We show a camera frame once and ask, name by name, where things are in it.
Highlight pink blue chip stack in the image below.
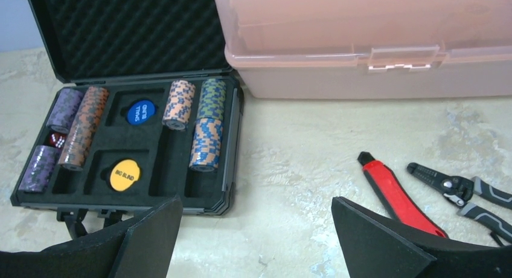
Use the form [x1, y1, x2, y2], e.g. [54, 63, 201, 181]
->
[189, 118, 223, 172]

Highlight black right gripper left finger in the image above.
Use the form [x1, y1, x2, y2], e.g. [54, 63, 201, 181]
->
[1, 196, 183, 277]

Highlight grey green chip stack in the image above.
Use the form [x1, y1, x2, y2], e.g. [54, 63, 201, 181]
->
[197, 79, 227, 121]

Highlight purple chip stack lower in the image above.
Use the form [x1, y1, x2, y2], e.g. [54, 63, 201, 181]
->
[18, 145, 61, 193]

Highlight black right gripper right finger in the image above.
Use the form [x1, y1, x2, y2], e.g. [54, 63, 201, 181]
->
[331, 196, 511, 277]

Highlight red dice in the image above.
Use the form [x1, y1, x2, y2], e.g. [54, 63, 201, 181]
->
[48, 132, 66, 149]

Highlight purple chip stack upper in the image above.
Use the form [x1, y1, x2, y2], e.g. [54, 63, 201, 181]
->
[46, 88, 85, 134]

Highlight translucent pink storage box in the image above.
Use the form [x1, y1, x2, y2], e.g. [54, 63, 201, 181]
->
[215, 0, 511, 99]

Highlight purple chip stack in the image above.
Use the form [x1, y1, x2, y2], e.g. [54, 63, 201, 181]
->
[18, 145, 61, 193]
[46, 88, 85, 134]

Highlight brown chip stack upright-facing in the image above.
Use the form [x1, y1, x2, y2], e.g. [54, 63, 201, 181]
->
[75, 86, 109, 135]

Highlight black handled pliers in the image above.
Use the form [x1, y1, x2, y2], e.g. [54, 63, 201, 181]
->
[406, 163, 511, 245]

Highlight yellow big blind button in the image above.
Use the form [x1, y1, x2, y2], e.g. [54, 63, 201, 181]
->
[109, 159, 141, 192]

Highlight red handled cutter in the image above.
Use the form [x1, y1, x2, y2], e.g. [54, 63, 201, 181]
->
[357, 151, 449, 238]

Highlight pink poker chip stack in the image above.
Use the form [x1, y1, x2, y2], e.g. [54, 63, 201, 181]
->
[162, 80, 196, 131]

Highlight brown chip stack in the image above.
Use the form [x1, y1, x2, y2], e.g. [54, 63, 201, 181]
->
[57, 125, 94, 171]

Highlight black poker set case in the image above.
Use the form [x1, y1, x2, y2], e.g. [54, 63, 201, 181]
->
[10, 0, 244, 238]

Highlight blue dealer button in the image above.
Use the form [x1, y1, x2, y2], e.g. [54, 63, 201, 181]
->
[126, 100, 156, 125]

